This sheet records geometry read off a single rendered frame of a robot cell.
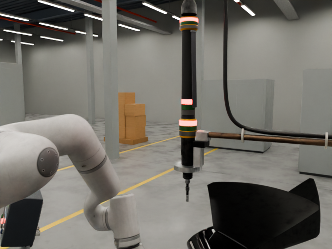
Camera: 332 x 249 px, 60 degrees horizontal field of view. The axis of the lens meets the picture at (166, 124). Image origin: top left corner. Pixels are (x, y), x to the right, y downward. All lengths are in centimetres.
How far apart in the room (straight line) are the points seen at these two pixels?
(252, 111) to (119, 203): 713
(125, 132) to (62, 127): 845
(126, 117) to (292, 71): 718
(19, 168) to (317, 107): 583
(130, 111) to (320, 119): 530
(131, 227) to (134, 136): 801
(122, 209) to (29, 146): 46
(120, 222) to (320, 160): 554
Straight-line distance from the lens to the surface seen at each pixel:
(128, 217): 96
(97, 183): 83
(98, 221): 100
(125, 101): 907
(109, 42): 695
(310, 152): 625
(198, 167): 71
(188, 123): 69
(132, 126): 899
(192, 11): 72
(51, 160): 60
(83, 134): 74
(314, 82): 614
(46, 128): 72
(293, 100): 1289
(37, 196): 126
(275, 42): 1316
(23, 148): 59
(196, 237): 85
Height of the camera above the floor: 164
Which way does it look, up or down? 7 degrees down
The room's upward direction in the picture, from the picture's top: straight up
